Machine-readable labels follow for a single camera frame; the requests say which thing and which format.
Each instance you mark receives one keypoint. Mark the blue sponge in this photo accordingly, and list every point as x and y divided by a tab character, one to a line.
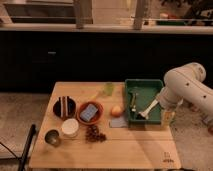
88	113

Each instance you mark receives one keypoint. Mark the terracotta bowl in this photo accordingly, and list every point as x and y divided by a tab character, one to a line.
97	116

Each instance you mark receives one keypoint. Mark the orange egg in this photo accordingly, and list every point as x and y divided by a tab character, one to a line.
116	111

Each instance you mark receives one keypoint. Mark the white handled black brush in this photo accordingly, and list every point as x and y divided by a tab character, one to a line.
145	114

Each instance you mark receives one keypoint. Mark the green plastic tray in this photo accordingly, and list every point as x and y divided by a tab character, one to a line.
146	90

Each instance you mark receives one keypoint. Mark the pile of brown nuts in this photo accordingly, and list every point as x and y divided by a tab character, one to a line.
94	135

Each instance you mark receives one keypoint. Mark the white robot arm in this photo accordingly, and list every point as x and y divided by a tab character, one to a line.
186	83

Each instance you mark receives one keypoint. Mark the dark bowl with sticks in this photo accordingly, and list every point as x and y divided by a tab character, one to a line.
64	108

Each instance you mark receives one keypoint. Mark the green translucent cup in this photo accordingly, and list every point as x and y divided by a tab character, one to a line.
108	88

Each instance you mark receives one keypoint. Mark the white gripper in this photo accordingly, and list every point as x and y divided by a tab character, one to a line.
167	116

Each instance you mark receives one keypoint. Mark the small spoon in tray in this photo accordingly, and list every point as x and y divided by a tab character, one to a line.
133	102

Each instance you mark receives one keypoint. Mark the small metal cup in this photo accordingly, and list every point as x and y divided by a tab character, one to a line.
52	138

